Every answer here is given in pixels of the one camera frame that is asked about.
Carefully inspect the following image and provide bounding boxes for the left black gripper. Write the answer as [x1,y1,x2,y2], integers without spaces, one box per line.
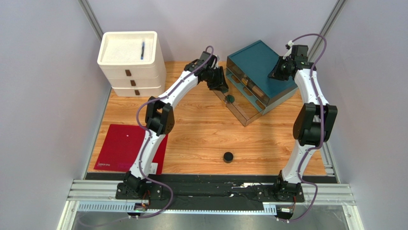
[205,66,229,92]

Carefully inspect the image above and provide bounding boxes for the dark green round puff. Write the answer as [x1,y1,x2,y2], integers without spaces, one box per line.
[224,94,235,104]

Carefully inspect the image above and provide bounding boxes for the teal drawer organizer box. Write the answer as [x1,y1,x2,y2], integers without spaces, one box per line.
[227,40,297,114]

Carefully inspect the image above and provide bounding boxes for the black round jar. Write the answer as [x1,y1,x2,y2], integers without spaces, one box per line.
[223,152,234,163]

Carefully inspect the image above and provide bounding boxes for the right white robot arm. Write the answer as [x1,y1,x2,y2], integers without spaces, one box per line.
[268,42,338,201]

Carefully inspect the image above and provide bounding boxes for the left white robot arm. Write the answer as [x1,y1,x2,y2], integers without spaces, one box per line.
[115,52,228,199]

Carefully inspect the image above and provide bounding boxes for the blue pen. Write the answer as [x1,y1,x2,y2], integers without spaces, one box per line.
[140,41,146,60]

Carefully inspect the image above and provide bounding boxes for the white three-drawer organizer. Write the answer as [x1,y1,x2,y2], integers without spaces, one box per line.
[97,31,167,97]

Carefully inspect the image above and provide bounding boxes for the red mat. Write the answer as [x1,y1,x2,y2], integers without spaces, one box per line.
[93,124,168,175]

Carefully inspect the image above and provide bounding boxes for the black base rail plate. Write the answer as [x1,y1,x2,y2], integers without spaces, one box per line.
[84,172,338,211]

